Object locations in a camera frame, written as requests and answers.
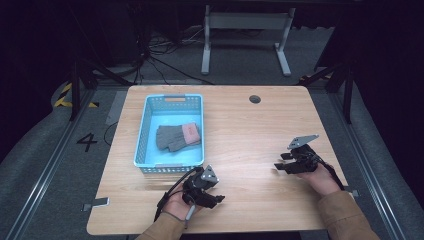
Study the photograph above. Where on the yellow black hazard tape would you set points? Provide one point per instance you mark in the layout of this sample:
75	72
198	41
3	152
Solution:
65	96

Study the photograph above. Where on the person's right hand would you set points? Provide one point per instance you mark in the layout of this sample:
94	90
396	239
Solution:
318	181

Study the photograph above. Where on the black metal stand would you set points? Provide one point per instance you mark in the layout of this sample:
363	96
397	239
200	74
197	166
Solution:
343	83
83	76

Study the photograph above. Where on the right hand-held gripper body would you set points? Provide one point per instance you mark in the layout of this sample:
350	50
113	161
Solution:
301	156

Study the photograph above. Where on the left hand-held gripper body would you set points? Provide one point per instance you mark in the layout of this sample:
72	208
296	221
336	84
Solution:
200	188

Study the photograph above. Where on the grey metal desk frame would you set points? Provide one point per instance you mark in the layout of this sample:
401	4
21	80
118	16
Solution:
246	21

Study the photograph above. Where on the grey metal table bracket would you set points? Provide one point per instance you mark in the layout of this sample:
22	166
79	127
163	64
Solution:
98	202
352	192

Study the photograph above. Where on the grey pink fingerless glove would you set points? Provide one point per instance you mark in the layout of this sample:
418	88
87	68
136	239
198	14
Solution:
180	134
181	146

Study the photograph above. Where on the person's left hand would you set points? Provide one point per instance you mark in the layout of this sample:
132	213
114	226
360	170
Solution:
175	206

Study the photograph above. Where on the blue perforated plastic basket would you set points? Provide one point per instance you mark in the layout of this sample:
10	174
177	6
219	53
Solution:
173	113

